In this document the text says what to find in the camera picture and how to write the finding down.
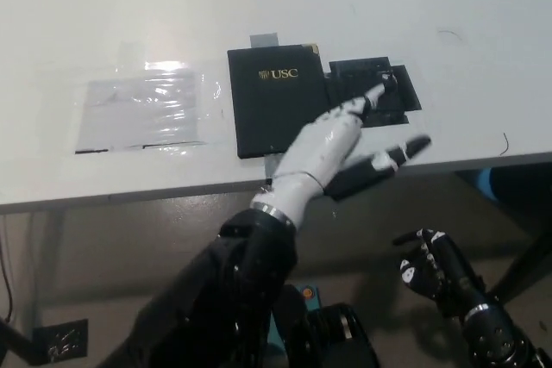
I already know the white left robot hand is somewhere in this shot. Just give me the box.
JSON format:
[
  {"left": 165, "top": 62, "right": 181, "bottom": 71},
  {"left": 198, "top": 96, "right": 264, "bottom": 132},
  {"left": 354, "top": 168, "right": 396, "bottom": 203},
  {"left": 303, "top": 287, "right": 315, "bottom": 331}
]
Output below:
[{"left": 252, "top": 73, "right": 432, "bottom": 228}]

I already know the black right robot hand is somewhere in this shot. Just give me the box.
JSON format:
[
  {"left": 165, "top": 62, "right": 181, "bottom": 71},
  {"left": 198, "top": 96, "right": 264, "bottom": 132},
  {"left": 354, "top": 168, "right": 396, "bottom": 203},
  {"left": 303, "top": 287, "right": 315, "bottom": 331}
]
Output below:
[{"left": 392, "top": 228, "right": 497, "bottom": 321}]

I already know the black diary with gold corners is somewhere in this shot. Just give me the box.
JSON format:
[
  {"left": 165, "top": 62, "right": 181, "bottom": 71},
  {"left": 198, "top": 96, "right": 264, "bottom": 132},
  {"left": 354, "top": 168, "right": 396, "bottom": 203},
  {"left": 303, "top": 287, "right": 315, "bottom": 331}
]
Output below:
[{"left": 227, "top": 43, "right": 329, "bottom": 160}]

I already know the black slanted desk leg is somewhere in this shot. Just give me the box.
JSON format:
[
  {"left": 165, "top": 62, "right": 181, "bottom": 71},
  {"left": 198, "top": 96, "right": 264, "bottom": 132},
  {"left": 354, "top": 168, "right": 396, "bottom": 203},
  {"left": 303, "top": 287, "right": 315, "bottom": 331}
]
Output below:
[{"left": 491, "top": 208, "right": 552, "bottom": 300}]

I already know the blue object under desk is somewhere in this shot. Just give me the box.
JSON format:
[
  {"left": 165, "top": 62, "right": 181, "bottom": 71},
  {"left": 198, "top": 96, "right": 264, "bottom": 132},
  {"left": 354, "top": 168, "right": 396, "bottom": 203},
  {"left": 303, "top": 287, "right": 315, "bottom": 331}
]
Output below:
[{"left": 474, "top": 168, "right": 501, "bottom": 205}]

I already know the black tape patch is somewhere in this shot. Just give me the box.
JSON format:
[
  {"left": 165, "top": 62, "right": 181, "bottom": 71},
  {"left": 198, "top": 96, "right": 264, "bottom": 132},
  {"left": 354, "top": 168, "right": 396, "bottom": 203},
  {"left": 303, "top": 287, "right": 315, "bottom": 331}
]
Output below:
[{"left": 325, "top": 56, "right": 423, "bottom": 128}]

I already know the clear plastic sheet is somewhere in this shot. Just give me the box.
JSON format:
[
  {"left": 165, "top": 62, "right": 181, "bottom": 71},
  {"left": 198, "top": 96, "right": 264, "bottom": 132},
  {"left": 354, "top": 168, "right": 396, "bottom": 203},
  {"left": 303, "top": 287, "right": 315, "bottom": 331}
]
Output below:
[{"left": 71, "top": 59, "right": 225, "bottom": 156}]

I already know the teal tp-link box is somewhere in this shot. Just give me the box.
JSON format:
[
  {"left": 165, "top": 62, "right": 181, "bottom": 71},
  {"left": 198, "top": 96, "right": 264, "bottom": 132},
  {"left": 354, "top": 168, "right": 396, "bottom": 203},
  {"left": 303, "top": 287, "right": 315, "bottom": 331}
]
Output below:
[{"left": 266, "top": 320, "right": 285, "bottom": 350}]

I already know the grey duct tape strip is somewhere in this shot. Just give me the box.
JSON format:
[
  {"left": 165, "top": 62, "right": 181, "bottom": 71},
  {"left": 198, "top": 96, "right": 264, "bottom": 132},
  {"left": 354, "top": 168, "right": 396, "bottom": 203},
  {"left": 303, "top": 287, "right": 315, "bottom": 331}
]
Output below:
[{"left": 250, "top": 32, "right": 281, "bottom": 188}]

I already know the thin black cable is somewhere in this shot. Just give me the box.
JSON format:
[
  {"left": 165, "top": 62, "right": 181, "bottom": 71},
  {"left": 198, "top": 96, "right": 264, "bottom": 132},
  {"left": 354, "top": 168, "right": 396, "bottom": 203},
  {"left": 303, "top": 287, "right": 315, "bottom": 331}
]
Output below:
[{"left": 0, "top": 238, "right": 14, "bottom": 326}]

